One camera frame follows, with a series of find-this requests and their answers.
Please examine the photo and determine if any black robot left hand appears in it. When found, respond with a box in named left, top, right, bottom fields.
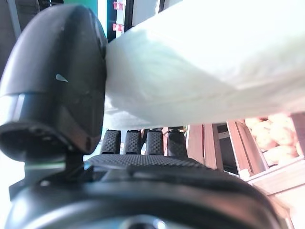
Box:
left=0, top=4, right=290, bottom=229

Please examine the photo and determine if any brown potato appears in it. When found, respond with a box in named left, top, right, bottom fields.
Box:
left=270, top=120, right=300, bottom=146
left=252, top=130, right=278, bottom=150
left=264, top=145, right=300, bottom=165

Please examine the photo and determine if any wooden potato crate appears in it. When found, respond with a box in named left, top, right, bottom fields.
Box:
left=226, top=113, right=305, bottom=197

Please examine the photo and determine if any green white napa cabbage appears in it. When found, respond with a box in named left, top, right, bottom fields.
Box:
left=103, top=0, right=305, bottom=128

